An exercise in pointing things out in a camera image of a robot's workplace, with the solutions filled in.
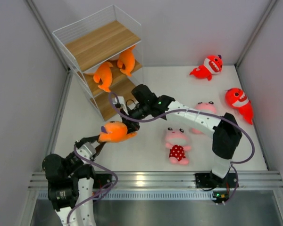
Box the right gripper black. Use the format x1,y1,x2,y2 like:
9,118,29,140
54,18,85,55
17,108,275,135
121,103,150,136

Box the orange shark plush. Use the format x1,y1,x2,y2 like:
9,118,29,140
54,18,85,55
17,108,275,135
86,61,113,93
98,121,137,143
117,45,136,77

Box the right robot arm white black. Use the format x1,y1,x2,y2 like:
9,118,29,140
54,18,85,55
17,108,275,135
120,84,242,187

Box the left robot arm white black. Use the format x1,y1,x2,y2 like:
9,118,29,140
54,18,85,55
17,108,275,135
42,135,104,226

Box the pink frog plush front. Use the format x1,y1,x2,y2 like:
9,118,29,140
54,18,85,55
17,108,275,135
165,127,191,165

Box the pink frog plush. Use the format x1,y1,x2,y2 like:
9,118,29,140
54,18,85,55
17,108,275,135
191,101,217,135
165,127,191,165

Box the pink frog plush rear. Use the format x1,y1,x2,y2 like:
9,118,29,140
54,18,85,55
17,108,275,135
191,101,217,135

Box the red shark plush far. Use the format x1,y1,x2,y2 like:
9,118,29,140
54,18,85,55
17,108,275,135
189,55,223,81

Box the red shark plush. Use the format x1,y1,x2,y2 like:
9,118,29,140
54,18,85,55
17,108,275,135
225,88,254,125
189,55,223,81

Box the red shark plush near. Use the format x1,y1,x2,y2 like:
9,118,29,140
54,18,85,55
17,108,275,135
225,88,254,125

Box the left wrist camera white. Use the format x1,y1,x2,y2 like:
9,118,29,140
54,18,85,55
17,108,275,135
75,142,96,161

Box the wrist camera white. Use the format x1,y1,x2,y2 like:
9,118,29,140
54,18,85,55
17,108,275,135
75,142,96,161
112,96,128,114

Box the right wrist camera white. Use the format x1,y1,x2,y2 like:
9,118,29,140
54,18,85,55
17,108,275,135
112,96,128,114

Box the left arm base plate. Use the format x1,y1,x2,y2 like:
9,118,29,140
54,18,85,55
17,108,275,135
92,173,112,195

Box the aluminium rail frame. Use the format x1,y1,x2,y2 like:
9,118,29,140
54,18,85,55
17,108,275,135
28,171,283,201

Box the white wire wooden shelf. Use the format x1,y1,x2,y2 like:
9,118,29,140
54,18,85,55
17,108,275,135
52,5,143,121

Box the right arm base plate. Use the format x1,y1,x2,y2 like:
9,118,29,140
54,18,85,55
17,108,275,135
195,172,239,205

